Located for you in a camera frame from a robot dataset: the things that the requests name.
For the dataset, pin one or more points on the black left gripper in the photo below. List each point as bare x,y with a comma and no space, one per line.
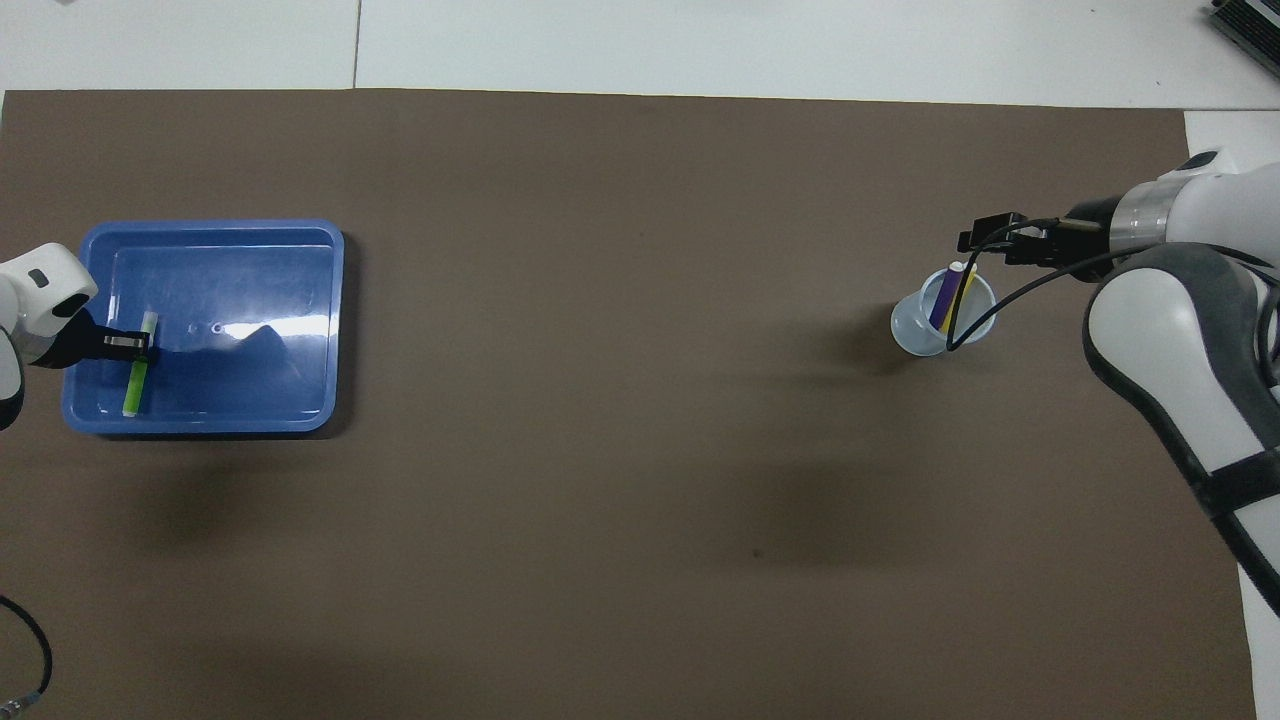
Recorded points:
80,340

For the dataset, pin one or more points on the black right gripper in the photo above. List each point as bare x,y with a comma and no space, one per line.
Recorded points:
1090,215

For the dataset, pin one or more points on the green pen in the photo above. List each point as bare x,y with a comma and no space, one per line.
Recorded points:
133,390

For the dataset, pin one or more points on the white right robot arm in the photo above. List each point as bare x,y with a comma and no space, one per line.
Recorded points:
1180,340

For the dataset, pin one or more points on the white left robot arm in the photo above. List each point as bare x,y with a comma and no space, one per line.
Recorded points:
40,290

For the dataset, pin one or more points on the blue plastic tray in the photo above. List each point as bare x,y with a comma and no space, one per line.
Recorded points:
240,390

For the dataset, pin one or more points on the translucent plastic cup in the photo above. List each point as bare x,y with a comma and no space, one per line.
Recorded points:
912,335

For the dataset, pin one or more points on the grey ribbed device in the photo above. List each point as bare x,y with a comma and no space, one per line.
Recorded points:
1250,25

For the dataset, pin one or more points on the brown table mat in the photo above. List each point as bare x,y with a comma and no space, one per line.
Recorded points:
600,500

